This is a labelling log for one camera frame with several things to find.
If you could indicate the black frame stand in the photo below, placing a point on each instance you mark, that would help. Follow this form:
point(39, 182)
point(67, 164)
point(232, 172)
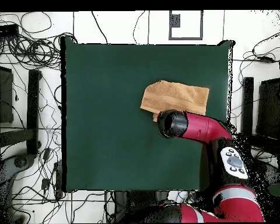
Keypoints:
point(247, 105)
point(33, 105)

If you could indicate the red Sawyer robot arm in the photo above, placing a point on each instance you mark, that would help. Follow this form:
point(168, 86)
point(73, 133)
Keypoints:
point(200, 127)

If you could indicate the grey square floor frame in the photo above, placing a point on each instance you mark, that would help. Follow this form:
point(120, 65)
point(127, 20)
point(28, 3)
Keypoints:
point(186, 38)

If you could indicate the black box unit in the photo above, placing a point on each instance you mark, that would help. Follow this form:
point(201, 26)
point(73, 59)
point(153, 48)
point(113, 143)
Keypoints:
point(3, 93)

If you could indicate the orange terry towel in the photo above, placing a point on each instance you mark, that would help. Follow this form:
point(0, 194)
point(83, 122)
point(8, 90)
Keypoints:
point(175, 95)

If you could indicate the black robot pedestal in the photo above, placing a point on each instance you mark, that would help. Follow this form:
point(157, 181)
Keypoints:
point(140, 198)

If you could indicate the dark green table cloth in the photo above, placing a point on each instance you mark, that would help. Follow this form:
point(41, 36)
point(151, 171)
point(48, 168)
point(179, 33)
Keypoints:
point(107, 116)

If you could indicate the chair caster base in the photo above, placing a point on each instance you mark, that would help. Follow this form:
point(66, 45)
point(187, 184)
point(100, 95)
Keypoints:
point(21, 161)
point(274, 173)

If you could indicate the black power adapter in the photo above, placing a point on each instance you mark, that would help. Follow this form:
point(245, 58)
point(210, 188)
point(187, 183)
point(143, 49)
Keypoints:
point(45, 183)

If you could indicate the black flat panel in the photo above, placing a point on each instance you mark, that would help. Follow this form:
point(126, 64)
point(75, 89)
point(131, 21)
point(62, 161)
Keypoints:
point(269, 107)

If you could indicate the black power strip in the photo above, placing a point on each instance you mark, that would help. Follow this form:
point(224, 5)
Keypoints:
point(58, 177)
point(4, 30)

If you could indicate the dark grey square block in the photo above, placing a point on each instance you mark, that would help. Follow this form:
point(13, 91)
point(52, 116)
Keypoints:
point(175, 21)

